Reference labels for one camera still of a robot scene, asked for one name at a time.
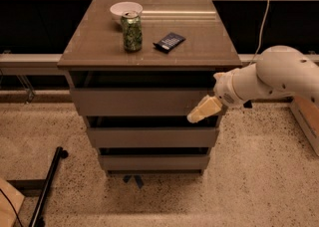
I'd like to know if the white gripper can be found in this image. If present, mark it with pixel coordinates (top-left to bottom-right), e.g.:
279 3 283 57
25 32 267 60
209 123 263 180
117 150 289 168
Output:
186 69 246 123

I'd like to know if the grey top drawer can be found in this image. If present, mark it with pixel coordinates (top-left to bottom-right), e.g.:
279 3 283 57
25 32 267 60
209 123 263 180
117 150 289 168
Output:
71 88 213 116

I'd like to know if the grey drawer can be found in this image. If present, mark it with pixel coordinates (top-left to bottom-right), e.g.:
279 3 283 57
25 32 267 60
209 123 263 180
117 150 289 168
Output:
98 155 210 171
87 127 219 148
71 88 213 116

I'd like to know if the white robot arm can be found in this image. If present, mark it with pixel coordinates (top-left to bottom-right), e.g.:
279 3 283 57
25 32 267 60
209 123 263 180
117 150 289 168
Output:
187 46 319 123

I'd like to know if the grey drawer cabinet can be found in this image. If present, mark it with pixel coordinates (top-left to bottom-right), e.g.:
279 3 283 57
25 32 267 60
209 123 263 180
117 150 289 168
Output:
57 0 243 176

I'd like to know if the grey middle drawer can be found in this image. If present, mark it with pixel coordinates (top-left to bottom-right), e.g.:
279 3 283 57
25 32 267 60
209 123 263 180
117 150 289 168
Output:
87 127 219 148

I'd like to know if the grey bottom drawer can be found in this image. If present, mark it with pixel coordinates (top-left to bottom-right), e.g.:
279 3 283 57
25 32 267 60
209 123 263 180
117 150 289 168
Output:
98 155 210 171

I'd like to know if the blue tape cross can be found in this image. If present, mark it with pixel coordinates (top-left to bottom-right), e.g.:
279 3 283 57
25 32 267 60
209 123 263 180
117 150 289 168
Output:
122 174 145 190

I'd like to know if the green soda can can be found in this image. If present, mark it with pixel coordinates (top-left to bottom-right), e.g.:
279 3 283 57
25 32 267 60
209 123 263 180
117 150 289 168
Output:
121 10 143 52

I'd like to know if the white bowl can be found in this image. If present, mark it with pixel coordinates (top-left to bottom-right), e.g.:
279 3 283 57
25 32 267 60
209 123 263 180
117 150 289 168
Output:
110 1 143 24

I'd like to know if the black metal stand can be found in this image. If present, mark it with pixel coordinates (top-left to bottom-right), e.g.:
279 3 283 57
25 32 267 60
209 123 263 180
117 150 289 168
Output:
9 146 68 227

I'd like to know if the wooden board bottom left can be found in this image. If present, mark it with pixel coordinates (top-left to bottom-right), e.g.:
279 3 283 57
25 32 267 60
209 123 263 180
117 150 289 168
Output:
0 178 25 227

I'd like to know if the white cable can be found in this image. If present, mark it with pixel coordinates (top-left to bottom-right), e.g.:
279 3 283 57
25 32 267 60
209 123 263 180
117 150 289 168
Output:
248 0 270 66

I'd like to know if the black thin cable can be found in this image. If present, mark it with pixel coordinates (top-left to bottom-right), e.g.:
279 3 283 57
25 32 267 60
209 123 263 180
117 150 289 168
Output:
0 188 25 227

